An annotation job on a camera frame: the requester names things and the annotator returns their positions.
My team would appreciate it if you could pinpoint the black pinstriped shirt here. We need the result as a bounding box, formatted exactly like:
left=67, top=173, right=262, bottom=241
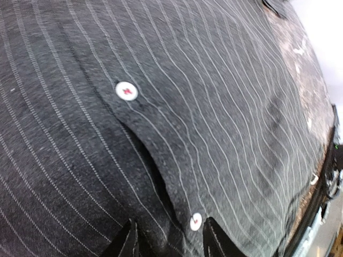
left=1, top=1, right=326, bottom=256

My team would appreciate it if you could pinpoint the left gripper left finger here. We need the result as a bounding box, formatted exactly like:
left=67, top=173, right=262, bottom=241
left=101, top=219, right=139, bottom=257

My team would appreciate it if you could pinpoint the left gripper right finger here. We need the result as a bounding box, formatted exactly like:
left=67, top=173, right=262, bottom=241
left=203, top=217, right=244, bottom=257

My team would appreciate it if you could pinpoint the black front rail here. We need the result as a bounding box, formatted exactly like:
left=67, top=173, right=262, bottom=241
left=275, top=104, right=342, bottom=256

